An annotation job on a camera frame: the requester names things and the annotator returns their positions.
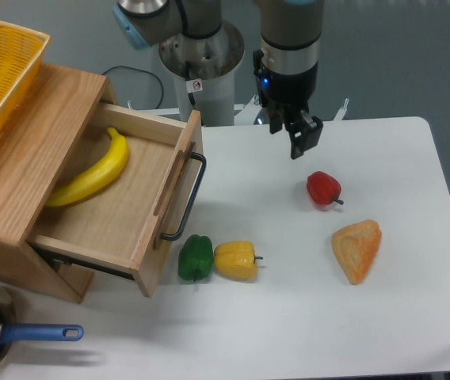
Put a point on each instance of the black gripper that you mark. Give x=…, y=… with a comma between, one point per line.
x=288, y=78

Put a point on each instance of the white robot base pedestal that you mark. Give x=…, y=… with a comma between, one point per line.
x=204, y=73

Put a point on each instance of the wooden drawer cabinet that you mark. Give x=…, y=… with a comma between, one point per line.
x=35, y=145

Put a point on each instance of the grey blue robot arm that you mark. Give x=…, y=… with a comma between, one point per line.
x=287, y=25

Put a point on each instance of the open wooden top drawer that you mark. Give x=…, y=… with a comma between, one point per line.
x=117, y=230

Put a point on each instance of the black metal drawer handle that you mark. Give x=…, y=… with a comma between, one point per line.
x=191, y=200

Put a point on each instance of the green toy bell pepper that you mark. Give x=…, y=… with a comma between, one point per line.
x=195, y=260

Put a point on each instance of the red toy bell pepper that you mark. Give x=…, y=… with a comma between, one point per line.
x=323, y=189

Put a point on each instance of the yellow toy banana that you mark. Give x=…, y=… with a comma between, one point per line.
x=97, y=177

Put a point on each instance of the yellow toy bell pepper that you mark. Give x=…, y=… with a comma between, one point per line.
x=236, y=260

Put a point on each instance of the orange toy bread wedge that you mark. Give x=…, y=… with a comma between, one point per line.
x=355, y=247

